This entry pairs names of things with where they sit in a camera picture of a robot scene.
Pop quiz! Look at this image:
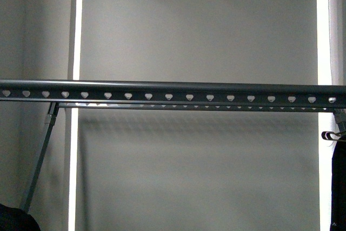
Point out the black printed t-shirt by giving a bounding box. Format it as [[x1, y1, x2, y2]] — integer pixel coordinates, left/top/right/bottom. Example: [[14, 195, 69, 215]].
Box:
[[330, 136, 345, 230]]

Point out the white right light strip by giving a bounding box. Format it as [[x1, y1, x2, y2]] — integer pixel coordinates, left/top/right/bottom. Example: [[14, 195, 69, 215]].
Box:
[[316, 0, 333, 230]]

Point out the white light strip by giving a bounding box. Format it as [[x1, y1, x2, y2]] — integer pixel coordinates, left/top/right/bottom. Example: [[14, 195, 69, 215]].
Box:
[[65, 0, 83, 230], [316, 0, 333, 230]]

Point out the white left light strip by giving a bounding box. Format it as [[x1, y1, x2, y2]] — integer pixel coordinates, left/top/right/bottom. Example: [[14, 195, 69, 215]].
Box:
[[65, 0, 83, 230]]

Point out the grey right rack joint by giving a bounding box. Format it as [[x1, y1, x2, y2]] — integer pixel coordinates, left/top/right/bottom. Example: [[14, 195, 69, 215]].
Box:
[[333, 109, 346, 132]]

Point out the black garment at lower left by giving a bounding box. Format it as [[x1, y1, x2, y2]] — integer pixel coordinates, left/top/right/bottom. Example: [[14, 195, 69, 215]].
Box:
[[1, 204, 41, 231]]

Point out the grey rear perforated rail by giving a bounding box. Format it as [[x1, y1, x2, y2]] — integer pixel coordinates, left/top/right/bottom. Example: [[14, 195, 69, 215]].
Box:
[[59, 103, 342, 113]]

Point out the grey perforated hanging rail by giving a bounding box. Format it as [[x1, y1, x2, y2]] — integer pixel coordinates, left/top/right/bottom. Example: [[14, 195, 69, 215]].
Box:
[[1, 80, 345, 109]]

